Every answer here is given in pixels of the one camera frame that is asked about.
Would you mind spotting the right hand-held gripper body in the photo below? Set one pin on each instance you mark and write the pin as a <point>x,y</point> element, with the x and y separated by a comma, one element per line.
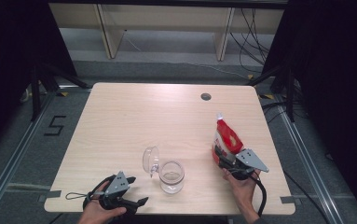
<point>250,160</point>

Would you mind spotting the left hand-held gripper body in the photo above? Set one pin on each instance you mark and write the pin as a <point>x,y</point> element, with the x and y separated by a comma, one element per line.
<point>118,184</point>

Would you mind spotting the red and white spout pouch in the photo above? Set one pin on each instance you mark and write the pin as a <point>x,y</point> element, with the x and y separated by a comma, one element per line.
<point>227,137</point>

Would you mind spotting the clear glass jar with lid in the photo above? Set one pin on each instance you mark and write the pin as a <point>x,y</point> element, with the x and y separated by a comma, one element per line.
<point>171,186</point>

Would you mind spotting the person's right hand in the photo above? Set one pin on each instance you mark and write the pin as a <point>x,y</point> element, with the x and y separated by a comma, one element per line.
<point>244,193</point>

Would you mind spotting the person's left hand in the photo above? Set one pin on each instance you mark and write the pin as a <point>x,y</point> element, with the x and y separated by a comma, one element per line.
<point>95,214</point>

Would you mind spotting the grey tape strip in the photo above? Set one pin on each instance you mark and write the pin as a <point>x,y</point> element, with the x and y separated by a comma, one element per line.
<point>50,195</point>
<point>288,199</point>

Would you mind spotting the black metal stand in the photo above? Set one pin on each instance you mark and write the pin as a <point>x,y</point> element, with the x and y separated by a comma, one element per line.
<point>289,93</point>
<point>35,93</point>

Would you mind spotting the black curtain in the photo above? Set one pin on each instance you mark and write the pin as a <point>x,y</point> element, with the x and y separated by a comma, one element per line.
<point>337,77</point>
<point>11,62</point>

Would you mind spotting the light wooden shelf unit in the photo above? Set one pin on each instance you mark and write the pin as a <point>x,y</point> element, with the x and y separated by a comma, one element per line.
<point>167,17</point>

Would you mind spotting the metal floor rail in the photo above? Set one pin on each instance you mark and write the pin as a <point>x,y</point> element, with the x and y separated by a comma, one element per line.
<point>303,155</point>
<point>17,155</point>

